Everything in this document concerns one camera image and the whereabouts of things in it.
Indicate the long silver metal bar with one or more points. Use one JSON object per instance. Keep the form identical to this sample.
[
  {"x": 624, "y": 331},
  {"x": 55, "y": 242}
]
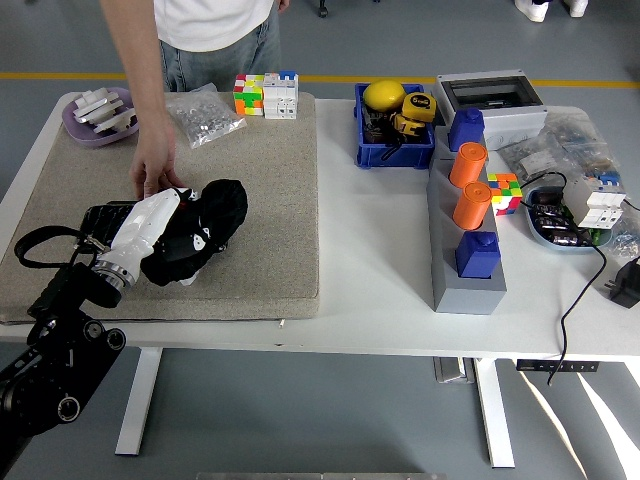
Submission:
[{"x": 97, "y": 109}]

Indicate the grey-brown table mat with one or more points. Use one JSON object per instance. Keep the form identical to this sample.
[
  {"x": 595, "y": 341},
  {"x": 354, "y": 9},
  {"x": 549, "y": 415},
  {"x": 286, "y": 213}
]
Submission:
[{"x": 270, "y": 225}]

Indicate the large multicolour puzzle cube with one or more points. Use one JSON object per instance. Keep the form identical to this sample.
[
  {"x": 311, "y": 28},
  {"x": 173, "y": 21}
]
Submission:
[{"x": 248, "y": 97}]

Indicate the person's left hand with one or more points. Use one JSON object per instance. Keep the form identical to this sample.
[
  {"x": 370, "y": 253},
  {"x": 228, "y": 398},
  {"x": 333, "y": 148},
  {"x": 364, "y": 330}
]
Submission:
[{"x": 283, "y": 5}]

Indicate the purple oval tray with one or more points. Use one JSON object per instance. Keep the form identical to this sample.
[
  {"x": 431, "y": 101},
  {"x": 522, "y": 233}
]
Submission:
[{"x": 80, "y": 132}]

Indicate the grey stepped holder block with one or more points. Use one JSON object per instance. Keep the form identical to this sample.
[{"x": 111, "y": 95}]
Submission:
[{"x": 467, "y": 297}]

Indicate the yellow round tape measure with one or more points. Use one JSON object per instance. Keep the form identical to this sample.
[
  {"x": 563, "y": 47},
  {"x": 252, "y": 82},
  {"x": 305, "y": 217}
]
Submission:
[{"x": 419, "y": 105}]

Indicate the white metal bracket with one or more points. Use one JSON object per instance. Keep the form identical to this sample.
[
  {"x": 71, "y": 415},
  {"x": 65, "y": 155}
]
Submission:
[{"x": 117, "y": 120}]

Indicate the person's right forearm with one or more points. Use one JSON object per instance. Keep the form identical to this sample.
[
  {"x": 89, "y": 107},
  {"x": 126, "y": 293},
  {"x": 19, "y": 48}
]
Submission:
[{"x": 137, "y": 70}]

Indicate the person's right hand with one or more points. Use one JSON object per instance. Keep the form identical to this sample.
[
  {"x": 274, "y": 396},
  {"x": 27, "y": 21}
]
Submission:
[{"x": 152, "y": 160}]

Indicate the yellow oval ball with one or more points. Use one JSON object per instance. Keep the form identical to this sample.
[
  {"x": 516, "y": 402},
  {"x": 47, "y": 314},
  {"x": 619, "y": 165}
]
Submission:
[{"x": 384, "y": 95}]

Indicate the black electronic modules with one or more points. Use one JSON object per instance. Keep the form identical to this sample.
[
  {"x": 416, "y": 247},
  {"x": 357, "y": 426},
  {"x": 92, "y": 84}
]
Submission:
[{"x": 552, "y": 217}]

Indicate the grey enclosure box, clear lid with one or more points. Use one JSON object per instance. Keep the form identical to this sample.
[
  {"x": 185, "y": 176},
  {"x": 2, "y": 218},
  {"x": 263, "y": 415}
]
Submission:
[{"x": 515, "y": 117}]

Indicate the person in black trousers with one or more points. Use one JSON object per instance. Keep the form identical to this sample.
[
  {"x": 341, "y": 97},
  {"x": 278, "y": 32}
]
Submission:
[{"x": 532, "y": 7}]

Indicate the large clear bag of parts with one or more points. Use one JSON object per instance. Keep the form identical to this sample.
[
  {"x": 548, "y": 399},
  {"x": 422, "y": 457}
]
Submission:
[{"x": 575, "y": 137}]

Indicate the light blue oval tray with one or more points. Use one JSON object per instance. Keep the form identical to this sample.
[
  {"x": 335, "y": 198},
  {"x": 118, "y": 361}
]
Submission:
[{"x": 537, "y": 232}]

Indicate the black power adapter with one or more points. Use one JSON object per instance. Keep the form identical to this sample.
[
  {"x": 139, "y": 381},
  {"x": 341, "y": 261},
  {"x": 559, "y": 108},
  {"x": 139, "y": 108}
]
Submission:
[{"x": 629, "y": 285}]

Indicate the white plastic block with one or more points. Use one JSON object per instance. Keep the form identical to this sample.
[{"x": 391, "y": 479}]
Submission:
[{"x": 97, "y": 94}]

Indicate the small multicolour puzzle cube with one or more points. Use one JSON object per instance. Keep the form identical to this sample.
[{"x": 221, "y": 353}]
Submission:
[{"x": 506, "y": 195}]

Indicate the blue plastic bin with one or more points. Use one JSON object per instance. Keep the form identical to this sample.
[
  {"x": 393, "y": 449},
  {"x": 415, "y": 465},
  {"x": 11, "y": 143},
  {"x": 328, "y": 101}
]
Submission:
[{"x": 395, "y": 155}]

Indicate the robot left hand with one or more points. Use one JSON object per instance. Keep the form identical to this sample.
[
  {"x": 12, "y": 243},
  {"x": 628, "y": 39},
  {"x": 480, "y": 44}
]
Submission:
[{"x": 142, "y": 225}]

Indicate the black table control panel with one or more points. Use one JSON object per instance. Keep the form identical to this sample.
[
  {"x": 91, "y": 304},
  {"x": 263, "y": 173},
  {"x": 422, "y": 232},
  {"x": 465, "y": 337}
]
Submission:
[{"x": 557, "y": 365}]

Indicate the yellow and black tape measure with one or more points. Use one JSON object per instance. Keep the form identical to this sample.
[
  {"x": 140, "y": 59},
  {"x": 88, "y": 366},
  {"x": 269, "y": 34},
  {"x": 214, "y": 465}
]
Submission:
[{"x": 407, "y": 127}]

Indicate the small clear bag of parts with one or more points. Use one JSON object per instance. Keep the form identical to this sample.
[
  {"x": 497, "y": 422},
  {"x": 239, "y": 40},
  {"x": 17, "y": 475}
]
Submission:
[{"x": 530, "y": 160}]

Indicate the orange cylinder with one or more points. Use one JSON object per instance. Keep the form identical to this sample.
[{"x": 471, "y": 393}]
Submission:
[
  {"x": 472, "y": 207},
  {"x": 467, "y": 167}
]

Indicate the black glossy panel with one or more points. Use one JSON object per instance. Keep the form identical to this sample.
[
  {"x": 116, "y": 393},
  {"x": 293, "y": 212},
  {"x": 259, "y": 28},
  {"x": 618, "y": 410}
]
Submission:
[{"x": 107, "y": 217}]

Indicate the clear bag of metal nuts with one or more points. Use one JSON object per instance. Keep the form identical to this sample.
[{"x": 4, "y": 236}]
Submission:
[{"x": 210, "y": 117}]

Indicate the blue square bottle block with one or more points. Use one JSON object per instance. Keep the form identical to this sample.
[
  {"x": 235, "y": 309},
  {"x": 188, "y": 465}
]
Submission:
[
  {"x": 465, "y": 130},
  {"x": 477, "y": 257}
]

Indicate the clear bag of metal rings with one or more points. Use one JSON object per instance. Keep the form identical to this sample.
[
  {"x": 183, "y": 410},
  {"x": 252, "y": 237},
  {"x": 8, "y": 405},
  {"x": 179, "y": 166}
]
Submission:
[{"x": 627, "y": 242}]

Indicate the white circuit breaker, blue clips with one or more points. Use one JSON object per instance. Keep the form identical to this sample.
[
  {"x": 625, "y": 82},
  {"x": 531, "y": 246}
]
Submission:
[{"x": 595, "y": 205}]

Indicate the grey box under table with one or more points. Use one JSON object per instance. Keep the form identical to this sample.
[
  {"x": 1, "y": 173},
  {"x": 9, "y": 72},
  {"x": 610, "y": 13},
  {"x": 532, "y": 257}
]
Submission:
[{"x": 452, "y": 370}]

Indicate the white table leg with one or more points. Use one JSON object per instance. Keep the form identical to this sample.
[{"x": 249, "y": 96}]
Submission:
[
  {"x": 140, "y": 400},
  {"x": 495, "y": 420}
]

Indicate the white breaker block, blue top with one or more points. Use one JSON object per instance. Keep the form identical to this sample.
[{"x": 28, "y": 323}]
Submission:
[{"x": 280, "y": 97}]

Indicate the black chair caster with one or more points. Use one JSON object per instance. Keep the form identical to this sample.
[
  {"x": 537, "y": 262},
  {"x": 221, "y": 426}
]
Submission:
[{"x": 323, "y": 9}]

